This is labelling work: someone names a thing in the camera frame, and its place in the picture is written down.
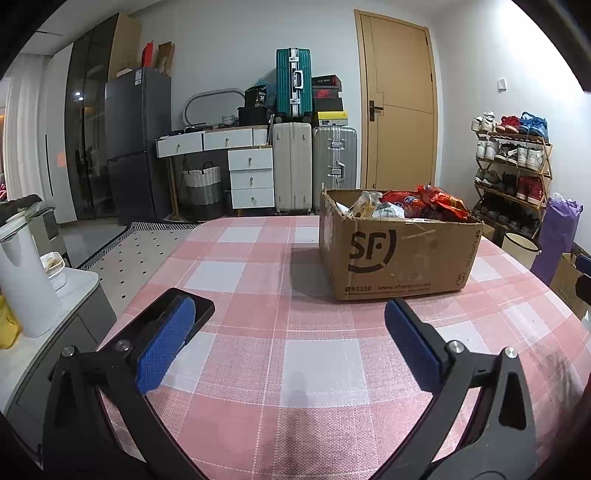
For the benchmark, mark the oval metal hoop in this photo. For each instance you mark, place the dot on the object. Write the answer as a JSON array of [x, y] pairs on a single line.
[[191, 101]]

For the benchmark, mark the white food container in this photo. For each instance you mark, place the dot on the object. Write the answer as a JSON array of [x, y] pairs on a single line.
[[54, 270]]

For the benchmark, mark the black shoe box red logo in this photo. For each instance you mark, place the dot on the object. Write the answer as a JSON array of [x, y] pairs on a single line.
[[327, 93]]

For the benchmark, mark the yellow bag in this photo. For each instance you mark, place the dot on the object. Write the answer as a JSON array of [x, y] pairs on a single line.
[[8, 325]]

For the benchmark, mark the purple bag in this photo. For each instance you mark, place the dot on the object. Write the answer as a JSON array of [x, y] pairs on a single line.
[[556, 235]]

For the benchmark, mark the plain black shoe box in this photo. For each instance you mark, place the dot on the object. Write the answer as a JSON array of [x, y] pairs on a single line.
[[328, 105]]

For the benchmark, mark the white shoe box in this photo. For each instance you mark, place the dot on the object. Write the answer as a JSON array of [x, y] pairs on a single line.
[[330, 123]]

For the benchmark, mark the dark glass cabinet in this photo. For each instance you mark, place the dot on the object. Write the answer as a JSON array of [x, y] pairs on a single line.
[[90, 120]]

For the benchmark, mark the white suitcase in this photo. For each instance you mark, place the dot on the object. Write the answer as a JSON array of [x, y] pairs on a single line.
[[292, 166]]

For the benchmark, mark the red chip bag blue label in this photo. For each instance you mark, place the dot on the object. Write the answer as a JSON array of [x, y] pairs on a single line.
[[406, 203]]

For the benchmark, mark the white curtain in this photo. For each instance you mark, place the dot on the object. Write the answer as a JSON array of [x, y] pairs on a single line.
[[25, 129]]

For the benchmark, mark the silver suitcase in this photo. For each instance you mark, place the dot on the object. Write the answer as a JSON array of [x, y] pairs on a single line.
[[334, 157]]

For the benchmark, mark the pink plaid tablecloth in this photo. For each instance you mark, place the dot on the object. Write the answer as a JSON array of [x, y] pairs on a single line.
[[277, 286]]

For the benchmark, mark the rows of shoes on rack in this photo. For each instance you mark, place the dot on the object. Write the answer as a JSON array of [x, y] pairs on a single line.
[[512, 157]]

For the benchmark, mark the red flat box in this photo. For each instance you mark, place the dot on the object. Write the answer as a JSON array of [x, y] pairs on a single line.
[[148, 55]]

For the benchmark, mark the white drawer cabinet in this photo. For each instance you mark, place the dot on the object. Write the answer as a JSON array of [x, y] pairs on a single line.
[[251, 177]]

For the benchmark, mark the open printed cardboard box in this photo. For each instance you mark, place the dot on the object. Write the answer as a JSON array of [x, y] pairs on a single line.
[[565, 281]]

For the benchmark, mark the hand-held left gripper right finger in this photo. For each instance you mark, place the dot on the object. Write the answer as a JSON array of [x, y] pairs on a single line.
[[413, 346]]

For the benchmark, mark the yellow black shoe box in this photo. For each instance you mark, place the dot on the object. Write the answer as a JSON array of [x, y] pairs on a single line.
[[331, 115]]

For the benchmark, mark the wooden shoe rack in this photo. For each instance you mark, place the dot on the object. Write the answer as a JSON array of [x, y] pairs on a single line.
[[547, 175]]

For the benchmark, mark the red cookie packet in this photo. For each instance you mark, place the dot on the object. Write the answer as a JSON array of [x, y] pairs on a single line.
[[445, 203]]

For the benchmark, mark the white kettle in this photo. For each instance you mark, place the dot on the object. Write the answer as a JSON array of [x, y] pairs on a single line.
[[25, 281]]

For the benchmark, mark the cream trash bin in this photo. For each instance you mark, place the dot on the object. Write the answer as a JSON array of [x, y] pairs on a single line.
[[519, 244]]

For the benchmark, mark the wooden door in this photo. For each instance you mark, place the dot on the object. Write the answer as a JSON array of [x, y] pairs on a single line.
[[401, 101]]

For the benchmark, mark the wide black box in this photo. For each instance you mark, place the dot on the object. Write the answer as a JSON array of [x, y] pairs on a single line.
[[254, 117]]

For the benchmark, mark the teal suitcase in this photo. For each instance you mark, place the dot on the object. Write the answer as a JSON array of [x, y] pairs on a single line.
[[293, 83]]

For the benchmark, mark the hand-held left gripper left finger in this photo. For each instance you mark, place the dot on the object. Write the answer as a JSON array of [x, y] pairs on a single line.
[[164, 344]]

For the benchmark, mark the grey side cabinet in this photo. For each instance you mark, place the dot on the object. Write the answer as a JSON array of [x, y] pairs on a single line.
[[74, 332]]

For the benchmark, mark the grey white laundry basket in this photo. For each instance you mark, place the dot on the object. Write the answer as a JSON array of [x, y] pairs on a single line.
[[203, 191]]

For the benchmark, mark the black smartphone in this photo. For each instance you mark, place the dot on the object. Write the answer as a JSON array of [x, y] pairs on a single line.
[[198, 309]]

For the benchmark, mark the white desk with drawers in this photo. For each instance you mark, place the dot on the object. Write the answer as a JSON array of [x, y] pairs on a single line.
[[194, 143]]

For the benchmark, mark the dark grey refrigerator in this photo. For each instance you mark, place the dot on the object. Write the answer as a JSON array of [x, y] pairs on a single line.
[[138, 143]]

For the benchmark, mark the brown flat cardboard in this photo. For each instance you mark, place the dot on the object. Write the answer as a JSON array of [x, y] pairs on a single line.
[[166, 57]]

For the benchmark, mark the brown cardboard box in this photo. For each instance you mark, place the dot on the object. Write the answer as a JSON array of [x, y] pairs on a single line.
[[406, 258]]

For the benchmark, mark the black printed box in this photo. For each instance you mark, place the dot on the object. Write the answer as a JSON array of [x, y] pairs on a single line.
[[256, 97]]

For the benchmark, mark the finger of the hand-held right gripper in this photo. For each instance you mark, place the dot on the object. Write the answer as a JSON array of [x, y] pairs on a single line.
[[584, 286]]

